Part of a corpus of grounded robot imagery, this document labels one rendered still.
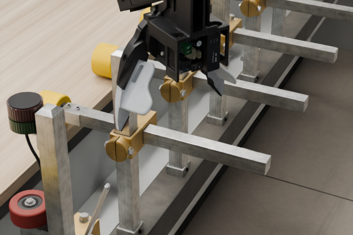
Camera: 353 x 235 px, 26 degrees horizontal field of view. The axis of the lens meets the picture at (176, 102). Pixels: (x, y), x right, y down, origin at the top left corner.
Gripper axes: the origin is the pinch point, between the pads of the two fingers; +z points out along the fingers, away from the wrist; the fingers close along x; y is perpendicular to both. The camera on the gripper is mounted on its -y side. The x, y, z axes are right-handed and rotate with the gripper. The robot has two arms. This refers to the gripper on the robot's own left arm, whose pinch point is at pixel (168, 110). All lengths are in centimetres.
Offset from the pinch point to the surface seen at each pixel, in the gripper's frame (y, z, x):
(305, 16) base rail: -108, 62, 126
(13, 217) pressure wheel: -41, 42, -8
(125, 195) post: -44, 50, 17
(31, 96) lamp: -36.3, 15.0, -3.7
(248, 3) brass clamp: -82, 36, 79
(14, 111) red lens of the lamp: -34.4, 15.5, -7.7
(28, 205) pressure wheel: -41, 41, -5
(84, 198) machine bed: -69, 69, 19
